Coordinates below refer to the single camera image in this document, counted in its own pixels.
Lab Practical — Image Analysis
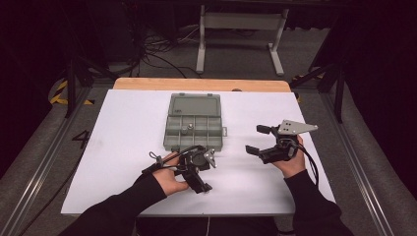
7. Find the black metal stand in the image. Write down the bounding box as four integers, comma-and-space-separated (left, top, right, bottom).
289, 57, 346, 124
63, 53, 117, 119

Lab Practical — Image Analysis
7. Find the right hand-held gripper cable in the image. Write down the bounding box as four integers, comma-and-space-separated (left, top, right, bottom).
295, 143, 320, 189

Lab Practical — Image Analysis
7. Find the left hand-held gripper cable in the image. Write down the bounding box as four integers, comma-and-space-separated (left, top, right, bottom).
141, 146, 200, 175

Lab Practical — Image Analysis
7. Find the grey clear compartment box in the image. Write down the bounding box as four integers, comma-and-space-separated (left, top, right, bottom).
162, 92, 228, 153

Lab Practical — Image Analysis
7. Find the person's left hand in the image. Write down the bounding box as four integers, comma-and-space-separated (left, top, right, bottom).
151, 151, 190, 197

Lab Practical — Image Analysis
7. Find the person's dark clothed body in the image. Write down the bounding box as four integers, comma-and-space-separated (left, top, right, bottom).
134, 215, 296, 236

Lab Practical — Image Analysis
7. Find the bundle of black floor cables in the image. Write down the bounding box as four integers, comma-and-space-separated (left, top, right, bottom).
131, 28, 202, 80

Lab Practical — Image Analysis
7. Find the black floor cable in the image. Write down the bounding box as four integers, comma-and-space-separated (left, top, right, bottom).
18, 153, 85, 236

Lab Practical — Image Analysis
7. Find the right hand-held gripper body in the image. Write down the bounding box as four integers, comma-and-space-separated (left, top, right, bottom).
259, 119, 319, 165

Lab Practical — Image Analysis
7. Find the white table board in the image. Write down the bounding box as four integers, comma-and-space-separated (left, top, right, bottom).
60, 88, 337, 217

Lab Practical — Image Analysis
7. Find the wooden table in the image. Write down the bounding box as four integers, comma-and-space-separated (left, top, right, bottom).
112, 77, 292, 93

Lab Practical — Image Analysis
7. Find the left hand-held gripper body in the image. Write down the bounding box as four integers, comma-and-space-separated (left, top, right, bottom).
175, 145, 217, 176

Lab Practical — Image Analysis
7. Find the yellow black floor tape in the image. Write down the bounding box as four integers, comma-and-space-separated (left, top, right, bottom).
48, 80, 96, 106

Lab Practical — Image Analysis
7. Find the white metal stand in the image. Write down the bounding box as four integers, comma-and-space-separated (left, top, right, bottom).
195, 4, 290, 77

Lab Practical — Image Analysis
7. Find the person's right hand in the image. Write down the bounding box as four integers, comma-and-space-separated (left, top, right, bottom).
271, 136, 308, 179

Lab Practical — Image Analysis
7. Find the hand-held gripper cable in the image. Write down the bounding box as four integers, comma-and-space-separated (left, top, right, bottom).
295, 143, 320, 189
141, 146, 200, 175

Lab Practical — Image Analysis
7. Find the aluminium floor rail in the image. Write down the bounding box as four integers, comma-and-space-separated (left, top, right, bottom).
322, 92, 396, 236
0, 88, 93, 236

